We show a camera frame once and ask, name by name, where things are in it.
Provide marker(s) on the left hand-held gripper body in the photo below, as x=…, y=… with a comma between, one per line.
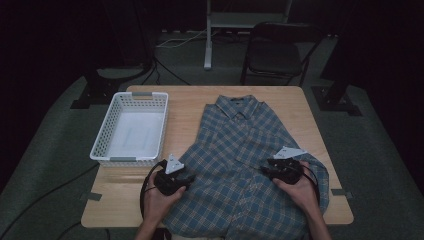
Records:
x=168, y=178

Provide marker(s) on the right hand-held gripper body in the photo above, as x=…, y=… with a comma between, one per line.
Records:
x=286, y=170

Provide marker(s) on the blue plaid shirt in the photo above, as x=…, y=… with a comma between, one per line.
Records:
x=233, y=160

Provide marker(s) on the person's right hand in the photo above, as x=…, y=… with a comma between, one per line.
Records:
x=301, y=193

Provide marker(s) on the person's left hand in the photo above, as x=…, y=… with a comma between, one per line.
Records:
x=160, y=205

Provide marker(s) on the white plastic basket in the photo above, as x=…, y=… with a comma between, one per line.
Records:
x=133, y=133

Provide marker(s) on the grey tape piece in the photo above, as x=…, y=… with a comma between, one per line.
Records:
x=341, y=192
x=91, y=196

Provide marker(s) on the dark stand with base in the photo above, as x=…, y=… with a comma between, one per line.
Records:
x=336, y=96
x=100, y=86

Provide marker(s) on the black folding chair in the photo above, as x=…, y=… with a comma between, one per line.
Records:
x=276, y=56

